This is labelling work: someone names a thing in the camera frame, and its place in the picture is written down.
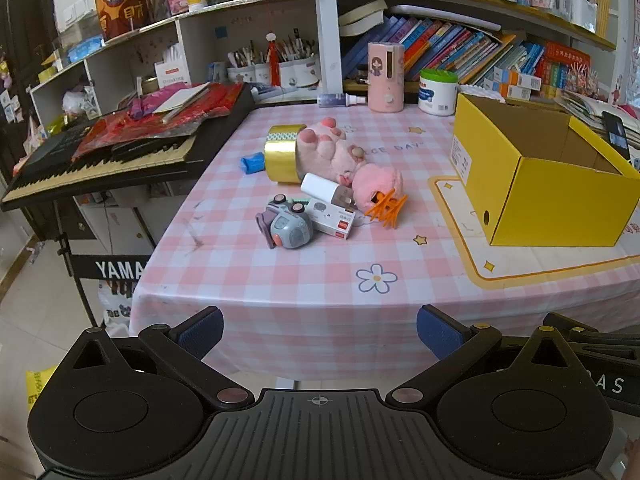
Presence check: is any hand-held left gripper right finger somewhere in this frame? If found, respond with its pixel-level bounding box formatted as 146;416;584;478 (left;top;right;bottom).
386;305;584;407

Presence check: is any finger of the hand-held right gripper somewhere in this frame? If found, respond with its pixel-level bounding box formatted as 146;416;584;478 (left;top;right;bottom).
544;311;640;361

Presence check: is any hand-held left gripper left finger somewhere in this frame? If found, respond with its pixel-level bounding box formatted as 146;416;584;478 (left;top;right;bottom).
64;306;255;412

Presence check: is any yellow cardboard box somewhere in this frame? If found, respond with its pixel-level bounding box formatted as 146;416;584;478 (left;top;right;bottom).
448;92;640;248

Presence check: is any small white box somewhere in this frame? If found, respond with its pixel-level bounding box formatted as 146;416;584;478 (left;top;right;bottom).
300;197;357;239

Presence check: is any pink plush paw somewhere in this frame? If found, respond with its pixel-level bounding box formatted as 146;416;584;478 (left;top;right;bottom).
295;116;368;177

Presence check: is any white plastic bag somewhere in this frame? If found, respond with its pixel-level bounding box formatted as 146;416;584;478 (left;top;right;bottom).
97;280;147;337

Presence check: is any yellow-edged desk mat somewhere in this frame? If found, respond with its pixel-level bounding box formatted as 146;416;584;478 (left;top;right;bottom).
430;175;640;292

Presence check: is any black keyboard stand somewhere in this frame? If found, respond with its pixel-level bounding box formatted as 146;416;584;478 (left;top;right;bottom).
55;230;151;329

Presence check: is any pink checked tablecloth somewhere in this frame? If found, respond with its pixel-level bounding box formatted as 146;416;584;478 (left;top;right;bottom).
129;97;640;377

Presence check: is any orange hair claw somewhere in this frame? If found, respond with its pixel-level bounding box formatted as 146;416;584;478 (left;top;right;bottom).
365;191;409;229

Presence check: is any pink plush toy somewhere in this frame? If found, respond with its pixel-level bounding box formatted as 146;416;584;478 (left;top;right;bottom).
336;160;404;211

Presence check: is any yellow plastic bag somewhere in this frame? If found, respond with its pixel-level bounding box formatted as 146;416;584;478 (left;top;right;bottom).
26;366;59;407

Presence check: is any white glue stick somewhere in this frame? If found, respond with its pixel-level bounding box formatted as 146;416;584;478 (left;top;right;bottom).
300;172;356;209

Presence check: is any gold tape roll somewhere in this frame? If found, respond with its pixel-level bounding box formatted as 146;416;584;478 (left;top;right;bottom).
263;124;308;184

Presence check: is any black electronic keyboard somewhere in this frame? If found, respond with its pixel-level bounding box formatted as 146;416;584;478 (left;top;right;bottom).
0;82;256;212

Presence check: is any black smartphone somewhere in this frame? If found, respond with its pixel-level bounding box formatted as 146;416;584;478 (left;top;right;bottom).
602;110;632;162

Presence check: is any pink foil wrapper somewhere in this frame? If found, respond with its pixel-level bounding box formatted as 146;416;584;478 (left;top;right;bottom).
127;92;162;122

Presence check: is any white booklet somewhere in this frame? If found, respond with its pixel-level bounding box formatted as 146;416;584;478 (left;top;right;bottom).
150;82;211;124

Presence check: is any white can green lid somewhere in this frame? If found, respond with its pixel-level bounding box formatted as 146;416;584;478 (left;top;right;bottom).
418;69;459;117

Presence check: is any crumpled plastic bag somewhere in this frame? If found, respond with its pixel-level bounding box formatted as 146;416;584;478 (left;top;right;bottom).
62;84;102;122

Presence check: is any pink humidifier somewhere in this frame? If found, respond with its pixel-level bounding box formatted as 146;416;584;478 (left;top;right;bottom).
367;41;405;114

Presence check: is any stack of small orange boxes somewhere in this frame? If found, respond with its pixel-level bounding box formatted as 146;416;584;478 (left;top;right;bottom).
492;64;544;102

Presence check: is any white paper bag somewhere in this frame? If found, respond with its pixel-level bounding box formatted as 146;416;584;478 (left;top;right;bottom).
154;45;192;89

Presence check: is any red boxed book set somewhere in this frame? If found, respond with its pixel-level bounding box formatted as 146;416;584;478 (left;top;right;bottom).
540;42;592;99

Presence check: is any red tassel ornament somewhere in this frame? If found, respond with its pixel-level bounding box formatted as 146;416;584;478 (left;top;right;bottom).
265;34;282;87

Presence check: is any row of colourful books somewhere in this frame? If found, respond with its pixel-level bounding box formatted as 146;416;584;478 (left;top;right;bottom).
342;15;547;87

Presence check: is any white shelf unit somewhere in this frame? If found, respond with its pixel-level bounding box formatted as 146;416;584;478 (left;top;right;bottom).
27;0;342;128

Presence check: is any thick cream book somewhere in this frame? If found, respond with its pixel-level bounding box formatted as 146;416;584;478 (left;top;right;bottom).
338;0;389;37

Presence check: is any wooden bookshelf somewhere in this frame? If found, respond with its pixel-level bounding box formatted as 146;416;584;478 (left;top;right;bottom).
335;0;619;111

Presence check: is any orange printed gift bag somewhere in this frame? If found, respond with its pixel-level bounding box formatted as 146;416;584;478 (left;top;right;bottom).
91;0;152;44

